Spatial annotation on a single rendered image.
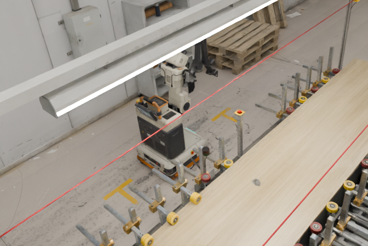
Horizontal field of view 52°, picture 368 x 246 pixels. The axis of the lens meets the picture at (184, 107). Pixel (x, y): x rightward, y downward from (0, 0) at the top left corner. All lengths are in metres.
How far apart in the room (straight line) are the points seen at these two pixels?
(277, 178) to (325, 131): 0.78
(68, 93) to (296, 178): 2.12
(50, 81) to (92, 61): 0.20
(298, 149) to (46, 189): 2.94
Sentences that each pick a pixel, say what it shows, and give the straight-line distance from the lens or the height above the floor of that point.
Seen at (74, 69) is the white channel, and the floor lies 2.45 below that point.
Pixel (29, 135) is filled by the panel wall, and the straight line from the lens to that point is 5.27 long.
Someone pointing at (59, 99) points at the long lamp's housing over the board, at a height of 2.37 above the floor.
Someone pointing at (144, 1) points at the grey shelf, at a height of 1.55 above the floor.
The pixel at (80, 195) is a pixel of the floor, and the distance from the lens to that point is 4.61.
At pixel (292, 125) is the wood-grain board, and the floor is 0.90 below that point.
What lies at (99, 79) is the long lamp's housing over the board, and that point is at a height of 2.37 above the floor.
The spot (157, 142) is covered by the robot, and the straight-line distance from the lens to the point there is 4.29.
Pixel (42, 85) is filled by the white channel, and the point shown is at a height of 2.45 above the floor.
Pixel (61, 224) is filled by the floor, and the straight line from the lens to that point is 4.40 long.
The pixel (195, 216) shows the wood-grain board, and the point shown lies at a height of 0.90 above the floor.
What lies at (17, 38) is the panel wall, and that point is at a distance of 4.80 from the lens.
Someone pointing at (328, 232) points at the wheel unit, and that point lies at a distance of 2.78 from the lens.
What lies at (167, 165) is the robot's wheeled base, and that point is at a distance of 4.28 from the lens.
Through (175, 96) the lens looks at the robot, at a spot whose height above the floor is 0.87.
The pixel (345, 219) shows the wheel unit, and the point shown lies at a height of 0.88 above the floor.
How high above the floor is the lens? 3.13
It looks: 34 degrees down
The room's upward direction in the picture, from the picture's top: 6 degrees counter-clockwise
